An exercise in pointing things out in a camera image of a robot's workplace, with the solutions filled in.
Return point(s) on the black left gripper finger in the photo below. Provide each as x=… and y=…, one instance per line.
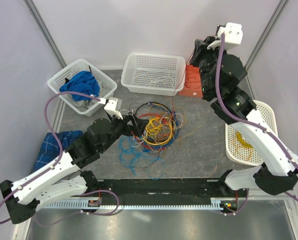
x=140, y=132
x=136, y=123

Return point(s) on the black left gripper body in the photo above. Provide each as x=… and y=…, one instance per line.
x=120, y=127

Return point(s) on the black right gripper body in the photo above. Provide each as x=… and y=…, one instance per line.
x=205, y=59

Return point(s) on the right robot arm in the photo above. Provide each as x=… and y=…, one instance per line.
x=220, y=73

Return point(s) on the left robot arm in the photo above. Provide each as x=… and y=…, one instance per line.
x=23, y=198

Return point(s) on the orange plastic tray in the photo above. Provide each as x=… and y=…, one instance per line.
x=192, y=85

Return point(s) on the grey cloth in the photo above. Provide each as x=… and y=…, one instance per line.
x=84, y=105

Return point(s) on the white perforated basket middle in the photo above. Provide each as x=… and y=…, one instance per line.
x=156, y=74

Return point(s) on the white perforated basket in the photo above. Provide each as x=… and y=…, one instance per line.
x=238, y=148
x=156, y=74
x=68, y=72

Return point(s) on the white perforated basket left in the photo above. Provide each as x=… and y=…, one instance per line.
x=68, y=72

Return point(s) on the blue plaid cloth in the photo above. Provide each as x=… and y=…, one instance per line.
x=50, y=149

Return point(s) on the white perforated basket right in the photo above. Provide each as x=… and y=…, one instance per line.
x=238, y=148

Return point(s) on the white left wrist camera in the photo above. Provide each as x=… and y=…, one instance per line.
x=112, y=106

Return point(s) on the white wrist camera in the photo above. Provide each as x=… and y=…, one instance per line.
x=233, y=36
x=112, y=106

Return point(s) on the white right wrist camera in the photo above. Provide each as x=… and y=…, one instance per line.
x=233, y=36

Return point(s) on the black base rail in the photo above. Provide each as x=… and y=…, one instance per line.
x=201, y=187

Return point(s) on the aluminium frame post right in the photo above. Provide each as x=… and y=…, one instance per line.
x=266, y=31

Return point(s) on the aluminium frame post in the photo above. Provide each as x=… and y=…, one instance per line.
x=266, y=31
x=45, y=31

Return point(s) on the slotted cable duct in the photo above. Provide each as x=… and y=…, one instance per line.
x=145, y=202

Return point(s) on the aluminium frame post left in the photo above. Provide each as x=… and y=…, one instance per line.
x=45, y=31

